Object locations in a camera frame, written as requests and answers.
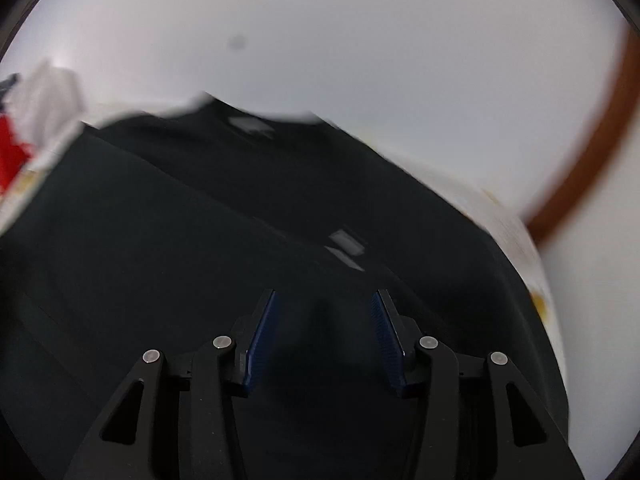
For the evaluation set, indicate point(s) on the white plastic bag red print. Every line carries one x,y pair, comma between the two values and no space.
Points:
45,100

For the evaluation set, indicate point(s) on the black garment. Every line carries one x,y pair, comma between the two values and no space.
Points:
200,235

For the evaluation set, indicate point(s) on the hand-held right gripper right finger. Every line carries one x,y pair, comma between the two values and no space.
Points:
387,342

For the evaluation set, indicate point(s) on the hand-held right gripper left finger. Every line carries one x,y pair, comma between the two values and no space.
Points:
260,342

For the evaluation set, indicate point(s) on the brown wooden door frame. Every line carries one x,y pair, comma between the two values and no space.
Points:
600,145

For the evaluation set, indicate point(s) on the fruit print tablecloth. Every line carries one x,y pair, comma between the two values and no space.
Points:
520,250

